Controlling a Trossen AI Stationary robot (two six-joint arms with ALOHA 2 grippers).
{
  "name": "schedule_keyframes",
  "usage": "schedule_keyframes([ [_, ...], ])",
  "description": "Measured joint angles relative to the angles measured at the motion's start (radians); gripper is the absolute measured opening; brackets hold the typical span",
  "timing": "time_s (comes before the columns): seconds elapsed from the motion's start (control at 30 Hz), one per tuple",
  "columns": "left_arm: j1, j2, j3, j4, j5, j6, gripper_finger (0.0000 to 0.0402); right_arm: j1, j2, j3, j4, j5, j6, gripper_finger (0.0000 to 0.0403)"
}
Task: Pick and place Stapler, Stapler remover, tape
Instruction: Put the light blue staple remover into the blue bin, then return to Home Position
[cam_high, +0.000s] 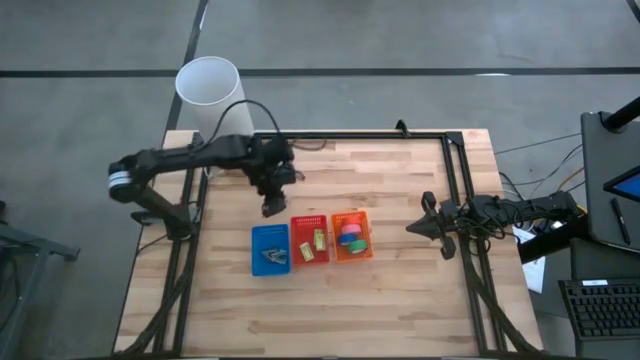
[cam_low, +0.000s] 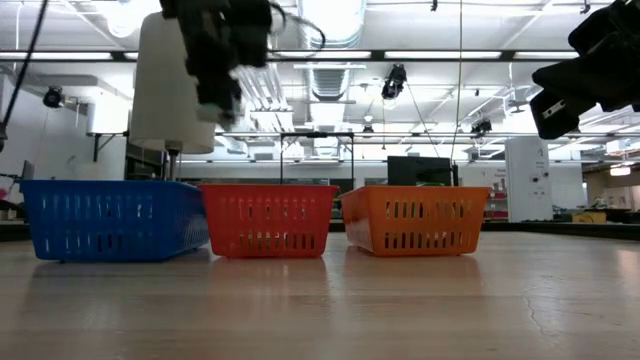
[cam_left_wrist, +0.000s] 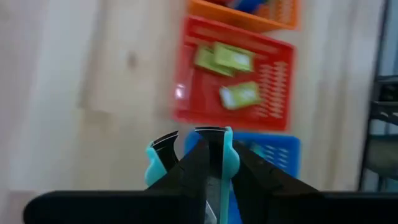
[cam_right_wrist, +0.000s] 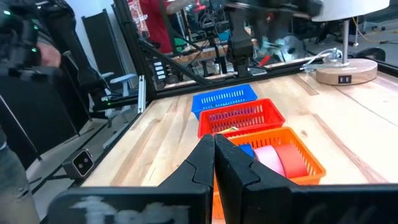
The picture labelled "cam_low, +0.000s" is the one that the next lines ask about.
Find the red plastic basket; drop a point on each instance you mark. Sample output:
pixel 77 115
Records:
pixel 270 220

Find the ceiling light strip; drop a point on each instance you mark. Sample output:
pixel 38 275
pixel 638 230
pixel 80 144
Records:
pixel 442 54
pixel 55 55

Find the silver lamp pole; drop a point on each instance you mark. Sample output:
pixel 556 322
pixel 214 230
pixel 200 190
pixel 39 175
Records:
pixel 173 165

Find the silver ventilation duct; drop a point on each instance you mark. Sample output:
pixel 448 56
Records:
pixel 330 80

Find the black ceiling camera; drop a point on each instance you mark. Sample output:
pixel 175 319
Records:
pixel 52 97
pixel 481 127
pixel 395 80

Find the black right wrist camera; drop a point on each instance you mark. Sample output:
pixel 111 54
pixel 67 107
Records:
pixel 555 122

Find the white cabinet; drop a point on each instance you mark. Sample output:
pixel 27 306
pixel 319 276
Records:
pixel 527 180

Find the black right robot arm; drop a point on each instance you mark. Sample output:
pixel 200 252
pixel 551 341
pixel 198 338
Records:
pixel 610 20

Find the black monitor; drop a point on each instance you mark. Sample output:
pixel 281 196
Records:
pixel 420 170

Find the yellow box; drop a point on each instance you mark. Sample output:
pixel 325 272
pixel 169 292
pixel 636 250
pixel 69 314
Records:
pixel 590 217

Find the white lamp shade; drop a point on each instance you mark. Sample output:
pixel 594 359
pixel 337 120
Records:
pixel 160 100

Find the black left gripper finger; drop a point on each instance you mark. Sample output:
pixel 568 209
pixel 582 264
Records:
pixel 231 90
pixel 207 87

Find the orange plastic basket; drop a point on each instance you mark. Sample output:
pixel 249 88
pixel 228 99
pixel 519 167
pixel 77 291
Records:
pixel 425 192

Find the blue plastic basket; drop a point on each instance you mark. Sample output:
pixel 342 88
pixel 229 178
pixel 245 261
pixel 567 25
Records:
pixel 115 220

